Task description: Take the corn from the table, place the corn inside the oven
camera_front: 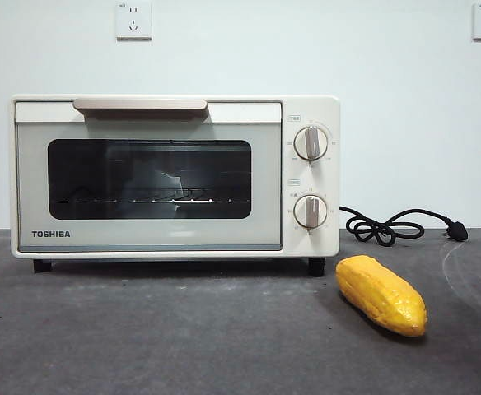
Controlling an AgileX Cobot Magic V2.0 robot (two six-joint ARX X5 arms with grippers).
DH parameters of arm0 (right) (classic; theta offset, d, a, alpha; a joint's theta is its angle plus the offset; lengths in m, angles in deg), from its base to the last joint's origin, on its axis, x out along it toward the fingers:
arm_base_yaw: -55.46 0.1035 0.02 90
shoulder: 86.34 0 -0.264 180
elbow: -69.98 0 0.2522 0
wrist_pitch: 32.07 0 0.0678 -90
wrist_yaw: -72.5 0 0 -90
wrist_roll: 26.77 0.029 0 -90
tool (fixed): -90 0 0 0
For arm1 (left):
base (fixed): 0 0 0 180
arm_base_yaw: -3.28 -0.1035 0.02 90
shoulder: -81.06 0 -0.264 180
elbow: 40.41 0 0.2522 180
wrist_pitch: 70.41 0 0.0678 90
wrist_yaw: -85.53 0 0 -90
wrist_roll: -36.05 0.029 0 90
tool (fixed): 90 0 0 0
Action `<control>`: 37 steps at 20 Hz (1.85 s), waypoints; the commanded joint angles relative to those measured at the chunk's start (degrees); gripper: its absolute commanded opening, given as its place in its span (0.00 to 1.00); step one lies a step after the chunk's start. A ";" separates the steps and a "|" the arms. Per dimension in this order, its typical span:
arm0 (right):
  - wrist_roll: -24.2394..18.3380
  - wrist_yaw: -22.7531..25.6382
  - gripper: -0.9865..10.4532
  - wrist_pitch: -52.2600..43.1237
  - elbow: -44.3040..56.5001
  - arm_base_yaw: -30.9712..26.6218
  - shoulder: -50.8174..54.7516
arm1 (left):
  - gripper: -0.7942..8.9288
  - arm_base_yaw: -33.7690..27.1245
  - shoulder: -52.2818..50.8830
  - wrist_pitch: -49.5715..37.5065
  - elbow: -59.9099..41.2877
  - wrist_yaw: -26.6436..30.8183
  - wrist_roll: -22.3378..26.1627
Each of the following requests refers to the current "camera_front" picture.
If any small oven control knob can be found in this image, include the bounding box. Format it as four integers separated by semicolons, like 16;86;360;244
292;193;329;229

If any large oven control knob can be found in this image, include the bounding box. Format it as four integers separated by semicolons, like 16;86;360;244
292;125;330;162

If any oven door with beige handle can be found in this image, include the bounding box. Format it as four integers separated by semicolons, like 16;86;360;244
14;97;283;252

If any black power cable with plug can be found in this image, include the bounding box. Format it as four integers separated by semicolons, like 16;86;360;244
339;205;469;244

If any yellow corn cob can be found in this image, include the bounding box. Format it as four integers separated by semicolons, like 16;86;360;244
334;254;428;338

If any cream toaster oven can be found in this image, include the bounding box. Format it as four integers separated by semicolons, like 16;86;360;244
9;94;341;277

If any metal wire oven rack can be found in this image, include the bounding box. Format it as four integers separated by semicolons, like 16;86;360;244
54;187;252;206

